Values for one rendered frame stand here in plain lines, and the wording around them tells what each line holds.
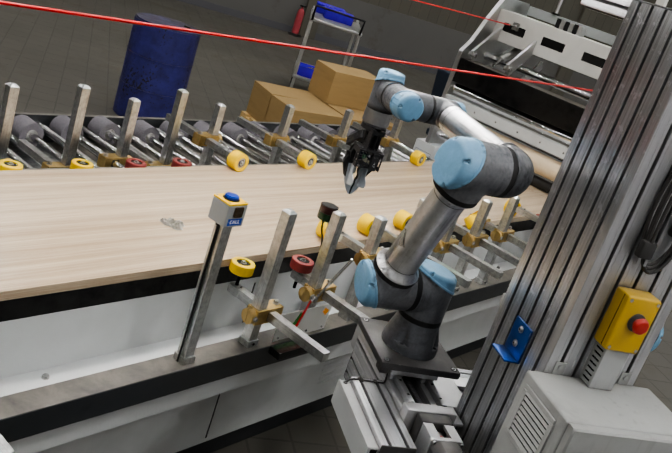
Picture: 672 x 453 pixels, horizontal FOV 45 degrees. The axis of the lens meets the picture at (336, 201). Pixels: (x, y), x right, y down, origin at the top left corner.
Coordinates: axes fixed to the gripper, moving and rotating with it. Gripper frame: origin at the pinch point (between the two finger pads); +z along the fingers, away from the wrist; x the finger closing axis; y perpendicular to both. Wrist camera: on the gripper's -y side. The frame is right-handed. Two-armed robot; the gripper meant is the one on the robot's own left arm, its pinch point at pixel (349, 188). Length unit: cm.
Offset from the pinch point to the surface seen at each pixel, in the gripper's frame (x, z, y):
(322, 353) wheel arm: 6, 49, 7
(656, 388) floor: 295, 132, -149
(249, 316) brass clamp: -14, 50, -10
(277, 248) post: -11.3, 27.0, -11.1
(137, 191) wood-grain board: -48, 42, -72
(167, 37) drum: -13, 56, -451
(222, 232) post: -32.3, 19.0, 3.7
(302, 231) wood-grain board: 13, 42, -65
